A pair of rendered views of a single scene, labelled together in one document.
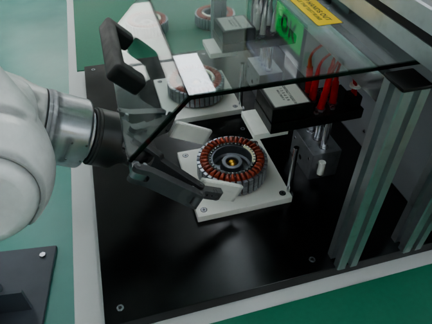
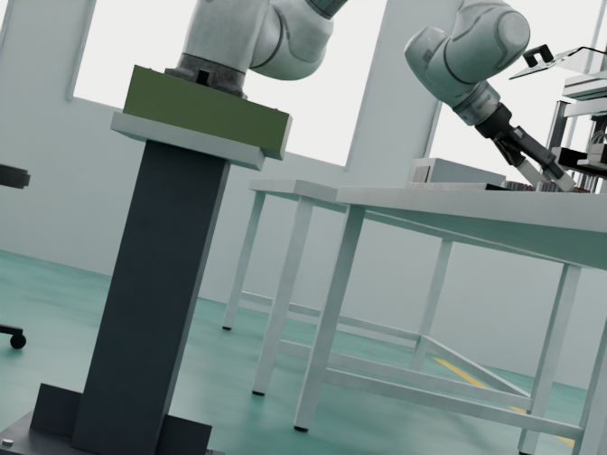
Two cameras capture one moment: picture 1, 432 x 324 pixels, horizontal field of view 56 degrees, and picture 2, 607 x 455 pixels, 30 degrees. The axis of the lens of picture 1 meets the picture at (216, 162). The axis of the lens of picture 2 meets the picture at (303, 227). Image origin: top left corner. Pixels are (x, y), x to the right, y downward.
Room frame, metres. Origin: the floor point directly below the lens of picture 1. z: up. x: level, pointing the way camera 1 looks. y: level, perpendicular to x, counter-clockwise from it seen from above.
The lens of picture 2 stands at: (-1.88, 0.15, 0.63)
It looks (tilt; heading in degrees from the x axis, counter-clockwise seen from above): 0 degrees down; 8
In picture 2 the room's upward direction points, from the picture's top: 14 degrees clockwise
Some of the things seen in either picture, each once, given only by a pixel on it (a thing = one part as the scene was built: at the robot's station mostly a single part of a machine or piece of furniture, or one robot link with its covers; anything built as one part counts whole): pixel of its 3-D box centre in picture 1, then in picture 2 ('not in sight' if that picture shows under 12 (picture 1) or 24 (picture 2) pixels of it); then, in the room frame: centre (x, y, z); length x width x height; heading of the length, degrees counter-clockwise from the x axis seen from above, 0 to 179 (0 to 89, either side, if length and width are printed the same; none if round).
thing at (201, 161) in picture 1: (231, 164); (564, 194); (0.47, -0.03, 0.80); 0.11 x 0.11 x 0.04
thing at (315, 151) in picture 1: (314, 150); not in sight; (0.51, -0.16, 0.80); 0.07 x 0.05 x 0.06; 16
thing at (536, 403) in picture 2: not in sight; (372, 296); (2.93, 0.45, 0.37); 1.85 x 1.10 x 0.75; 16
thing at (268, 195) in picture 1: (231, 175); not in sight; (0.47, -0.03, 0.78); 0.15 x 0.15 x 0.01; 16
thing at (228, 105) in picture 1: (197, 96); not in sight; (0.71, 0.04, 0.78); 0.15 x 0.15 x 0.01; 16
